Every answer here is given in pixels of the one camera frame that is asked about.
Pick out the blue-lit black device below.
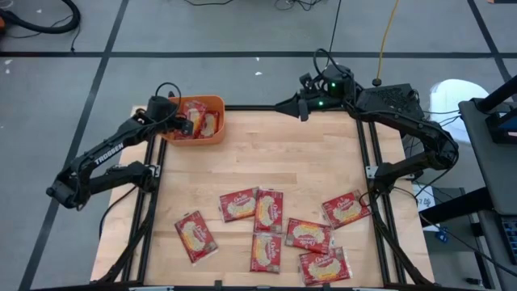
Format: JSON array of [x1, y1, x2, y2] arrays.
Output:
[[485, 108, 517, 146]]

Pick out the grey side desk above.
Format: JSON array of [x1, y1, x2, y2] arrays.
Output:
[[458, 98, 517, 215]]

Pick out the thick black hose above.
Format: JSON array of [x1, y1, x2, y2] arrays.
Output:
[[0, 0, 82, 36]]

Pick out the black monitor pole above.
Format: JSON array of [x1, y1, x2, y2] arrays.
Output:
[[474, 74, 517, 114]]

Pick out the blue-lit keyboard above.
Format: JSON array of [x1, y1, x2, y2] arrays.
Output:
[[500, 217, 517, 266]]

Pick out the black side stand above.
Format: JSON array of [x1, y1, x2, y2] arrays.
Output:
[[418, 186, 517, 291]]

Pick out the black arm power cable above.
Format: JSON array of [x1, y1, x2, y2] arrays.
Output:
[[98, 188, 141, 240]]

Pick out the yellow hanging cable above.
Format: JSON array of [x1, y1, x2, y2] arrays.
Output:
[[373, 0, 401, 88]]

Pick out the tangled black floor cables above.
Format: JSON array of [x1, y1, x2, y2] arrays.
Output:
[[273, 0, 324, 12]]

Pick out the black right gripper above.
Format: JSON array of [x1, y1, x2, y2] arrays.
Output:
[[275, 71, 326, 122]]

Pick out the black aluminium table frame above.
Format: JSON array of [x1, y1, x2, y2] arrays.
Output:
[[90, 103, 435, 291]]

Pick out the white paper sheet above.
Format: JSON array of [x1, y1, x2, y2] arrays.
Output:
[[412, 183, 437, 213]]

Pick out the orange plastic basket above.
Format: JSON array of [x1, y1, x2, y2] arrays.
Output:
[[161, 94, 226, 146]]

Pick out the red Orville popcorn bag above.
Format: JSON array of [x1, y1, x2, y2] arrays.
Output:
[[298, 246, 354, 287], [284, 217, 334, 255], [249, 232, 283, 274], [253, 188, 284, 235], [218, 187, 260, 224], [197, 111, 221, 140], [174, 209, 220, 266], [179, 99, 208, 141], [321, 189, 372, 230]]

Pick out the black looped floor cable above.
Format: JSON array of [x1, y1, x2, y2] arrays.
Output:
[[327, 0, 343, 56]]

